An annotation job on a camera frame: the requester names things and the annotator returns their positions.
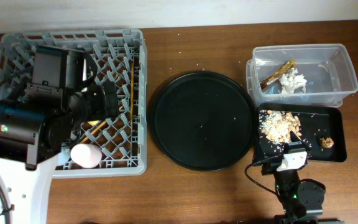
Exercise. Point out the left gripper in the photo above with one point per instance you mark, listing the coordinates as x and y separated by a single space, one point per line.
100 109

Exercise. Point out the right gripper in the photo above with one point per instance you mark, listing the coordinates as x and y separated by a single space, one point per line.
270 167

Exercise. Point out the food scraps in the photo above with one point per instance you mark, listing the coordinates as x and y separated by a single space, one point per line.
277 126

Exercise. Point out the pink cup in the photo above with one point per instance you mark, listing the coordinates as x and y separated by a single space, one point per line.
86 155

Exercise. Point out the white tissue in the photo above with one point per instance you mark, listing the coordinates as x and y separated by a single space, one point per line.
291 81

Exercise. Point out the blue cup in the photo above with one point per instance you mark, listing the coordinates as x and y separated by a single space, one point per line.
63 157

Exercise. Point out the gold snack wrapper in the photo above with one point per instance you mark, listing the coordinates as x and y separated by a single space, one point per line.
277 74

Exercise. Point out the yellow bowl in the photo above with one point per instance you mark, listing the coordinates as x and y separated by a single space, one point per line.
93 122

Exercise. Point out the wooden chopstick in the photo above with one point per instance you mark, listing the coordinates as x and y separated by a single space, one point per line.
99 126
132 94

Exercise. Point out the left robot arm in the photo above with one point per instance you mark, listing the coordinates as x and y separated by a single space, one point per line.
37 118

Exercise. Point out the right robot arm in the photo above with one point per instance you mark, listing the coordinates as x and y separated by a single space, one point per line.
301 199

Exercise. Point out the grey plastic dishwasher rack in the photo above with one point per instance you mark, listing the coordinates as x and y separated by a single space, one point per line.
124 148

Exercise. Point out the black rectangular tray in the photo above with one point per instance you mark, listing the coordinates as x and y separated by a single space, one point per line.
317 122

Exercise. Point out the brown food lump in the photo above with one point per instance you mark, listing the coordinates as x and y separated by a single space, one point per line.
326 143

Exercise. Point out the clear plastic bin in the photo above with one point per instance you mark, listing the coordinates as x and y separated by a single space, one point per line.
327 68

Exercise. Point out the round black tray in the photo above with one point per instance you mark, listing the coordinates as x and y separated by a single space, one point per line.
203 121

